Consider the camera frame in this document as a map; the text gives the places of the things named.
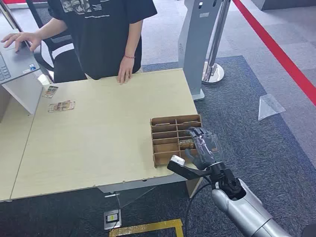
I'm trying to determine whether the black office chair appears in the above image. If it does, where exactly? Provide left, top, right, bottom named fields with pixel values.
left=26, top=0, right=87, bottom=84

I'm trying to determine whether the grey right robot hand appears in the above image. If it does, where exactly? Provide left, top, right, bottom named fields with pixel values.
left=184, top=126, right=222, bottom=171

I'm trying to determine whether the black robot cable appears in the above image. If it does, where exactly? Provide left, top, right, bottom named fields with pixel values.
left=185, top=183, right=213, bottom=237

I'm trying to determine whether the person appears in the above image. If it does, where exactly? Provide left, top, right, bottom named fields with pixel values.
left=0, top=0, right=158, bottom=84

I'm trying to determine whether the person's hand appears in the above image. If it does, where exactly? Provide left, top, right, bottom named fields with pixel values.
left=117, top=56, right=135, bottom=84
left=0, top=32, right=42, bottom=53

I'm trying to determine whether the white laptop stand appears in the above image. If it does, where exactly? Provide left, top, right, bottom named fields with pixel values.
left=0, top=72, right=44, bottom=123

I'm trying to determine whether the wooden compartment card tray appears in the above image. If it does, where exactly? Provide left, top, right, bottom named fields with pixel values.
left=150, top=114, right=203, bottom=168

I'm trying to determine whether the chrome stanchion post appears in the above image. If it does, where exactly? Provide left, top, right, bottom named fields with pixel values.
left=201, top=0, right=232, bottom=85

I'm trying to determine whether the grey kiosk stand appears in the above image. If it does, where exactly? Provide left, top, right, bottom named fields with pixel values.
left=178, top=0, right=222, bottom=101

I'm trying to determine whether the person's left hand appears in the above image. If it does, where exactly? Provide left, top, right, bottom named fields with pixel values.
left=117, top=56, right=135, bottom=84

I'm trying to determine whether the clear plastic sheet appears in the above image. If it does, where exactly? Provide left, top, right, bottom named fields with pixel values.
left=258, top=94, right=286, bottom=121

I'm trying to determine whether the grey laptop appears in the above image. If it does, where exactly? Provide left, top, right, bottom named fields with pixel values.
left=0, top=0, right=41, bottom=85

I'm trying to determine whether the floor power socket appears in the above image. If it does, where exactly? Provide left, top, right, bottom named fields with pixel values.
left=103, top=209, right=122, bottom=231

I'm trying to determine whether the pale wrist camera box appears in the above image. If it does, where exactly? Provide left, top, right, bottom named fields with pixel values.
left=170, top=155, right=186, bottom=167

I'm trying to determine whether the red barrier belt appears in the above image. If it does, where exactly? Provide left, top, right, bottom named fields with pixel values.
left=232, top=0, right=316, bottom=107

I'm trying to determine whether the person's right hand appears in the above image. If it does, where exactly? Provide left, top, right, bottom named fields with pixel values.
left=0, top=32, right=42, bottom=53

